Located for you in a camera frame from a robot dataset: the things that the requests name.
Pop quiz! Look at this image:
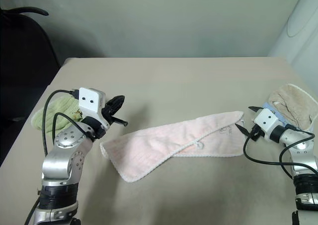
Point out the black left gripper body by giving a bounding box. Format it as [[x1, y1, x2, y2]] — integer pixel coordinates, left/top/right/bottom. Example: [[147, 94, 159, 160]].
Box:
[[100, 101, 116, 123]]

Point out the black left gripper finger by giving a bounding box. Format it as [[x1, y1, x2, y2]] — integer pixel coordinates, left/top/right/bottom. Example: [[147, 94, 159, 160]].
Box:
[[106, 95, 126, 111], [112, 117, 129, 126]]

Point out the beige towel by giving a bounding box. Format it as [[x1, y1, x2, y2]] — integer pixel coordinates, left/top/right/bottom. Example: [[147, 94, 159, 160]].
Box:
[[269, 83, 318, 133]]

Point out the green towel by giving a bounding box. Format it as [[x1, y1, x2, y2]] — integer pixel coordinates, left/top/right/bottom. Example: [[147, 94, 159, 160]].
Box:
[[30, 95, 85, 133]]

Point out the pink towel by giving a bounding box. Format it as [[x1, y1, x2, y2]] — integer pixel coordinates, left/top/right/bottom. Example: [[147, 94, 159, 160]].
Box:
[[99, 110, 245, 183]]

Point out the light blue cloth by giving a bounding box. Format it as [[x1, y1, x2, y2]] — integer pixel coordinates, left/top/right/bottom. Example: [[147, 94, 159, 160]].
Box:
[[262, 101, 289, 126]]

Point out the white rounded plastic housing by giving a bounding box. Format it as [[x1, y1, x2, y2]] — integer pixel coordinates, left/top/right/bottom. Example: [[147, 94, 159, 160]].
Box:
[[266, 0, 318, 72]]

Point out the black office chair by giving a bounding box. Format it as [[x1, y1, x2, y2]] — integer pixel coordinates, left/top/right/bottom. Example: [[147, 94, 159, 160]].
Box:
[[0, 7, 62, 169]]

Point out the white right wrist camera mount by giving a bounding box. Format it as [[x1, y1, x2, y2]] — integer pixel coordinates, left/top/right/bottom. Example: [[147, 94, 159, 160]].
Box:
[[253, 108, 280, 140]]

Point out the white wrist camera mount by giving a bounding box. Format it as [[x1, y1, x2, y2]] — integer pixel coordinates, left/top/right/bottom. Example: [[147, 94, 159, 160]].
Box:
[[253, 108, 280, 140], [77, 87, 111, 132]]

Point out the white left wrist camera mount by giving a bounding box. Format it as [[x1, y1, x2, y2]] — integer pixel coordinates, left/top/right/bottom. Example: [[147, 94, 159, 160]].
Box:
[[77, 87, 111, 132]]

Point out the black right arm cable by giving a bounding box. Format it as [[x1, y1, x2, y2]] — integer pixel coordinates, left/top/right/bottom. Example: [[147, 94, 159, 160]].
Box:
[[242, 126, 318, 180]]

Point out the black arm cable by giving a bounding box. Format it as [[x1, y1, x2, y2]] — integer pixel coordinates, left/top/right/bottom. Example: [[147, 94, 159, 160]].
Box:
[[41, 87, 99, 157], [242, 126, 318, 180]]

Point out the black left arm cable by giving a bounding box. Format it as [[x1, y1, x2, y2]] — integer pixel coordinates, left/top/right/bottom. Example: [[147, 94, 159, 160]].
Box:
[[41, 87, 99, 157]]

